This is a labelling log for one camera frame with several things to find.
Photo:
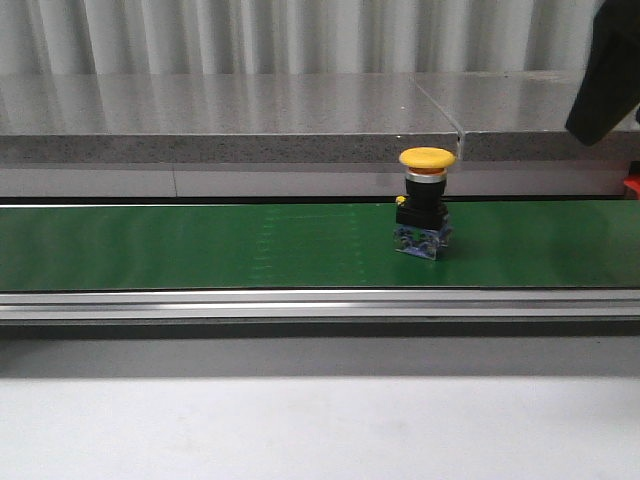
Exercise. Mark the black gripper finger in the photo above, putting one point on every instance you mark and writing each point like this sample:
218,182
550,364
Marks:
610,87

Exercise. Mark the yellow mushroom push button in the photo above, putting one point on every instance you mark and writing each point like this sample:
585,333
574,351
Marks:
422,218

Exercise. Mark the red plastic part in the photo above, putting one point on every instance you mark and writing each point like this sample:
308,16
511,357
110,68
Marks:
631,187

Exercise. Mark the grey stone slab right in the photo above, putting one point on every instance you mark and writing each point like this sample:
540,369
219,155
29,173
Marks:
520,116

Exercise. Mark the grey stone slab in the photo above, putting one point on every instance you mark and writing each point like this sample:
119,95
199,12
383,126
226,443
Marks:
520,116
216,119

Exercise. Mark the white panel below slabs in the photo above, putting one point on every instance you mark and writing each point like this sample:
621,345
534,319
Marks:
537,178

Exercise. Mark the green conveyor belt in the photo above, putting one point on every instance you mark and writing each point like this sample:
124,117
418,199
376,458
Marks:
494,244

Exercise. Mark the grey stone slab left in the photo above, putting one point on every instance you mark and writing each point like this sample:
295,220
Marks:
216,119

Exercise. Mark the white pleated curtain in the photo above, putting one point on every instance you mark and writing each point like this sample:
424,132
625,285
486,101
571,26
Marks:
292,37

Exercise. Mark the aluminium conveyor side rail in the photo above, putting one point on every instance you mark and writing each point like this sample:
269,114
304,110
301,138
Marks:
316,306

